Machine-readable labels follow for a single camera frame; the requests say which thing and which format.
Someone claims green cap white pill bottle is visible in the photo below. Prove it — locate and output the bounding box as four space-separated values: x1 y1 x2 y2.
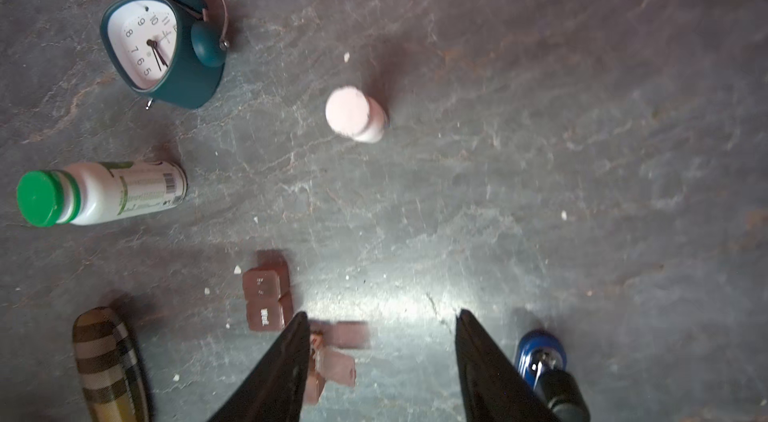
16 161 188 227

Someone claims teal kitchen scale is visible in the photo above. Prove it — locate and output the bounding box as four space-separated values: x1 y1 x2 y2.
100 0 230 109

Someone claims plaid glasses case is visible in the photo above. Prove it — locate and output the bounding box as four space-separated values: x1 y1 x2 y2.
72 306 150 422

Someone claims small white pill bottle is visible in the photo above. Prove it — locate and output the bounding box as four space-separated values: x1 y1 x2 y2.
325 86 388 143

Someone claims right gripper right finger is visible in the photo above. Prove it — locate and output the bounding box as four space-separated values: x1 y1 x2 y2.
455 309 557 421

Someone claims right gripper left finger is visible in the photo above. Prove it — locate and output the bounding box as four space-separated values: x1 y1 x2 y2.
211 311 310 422

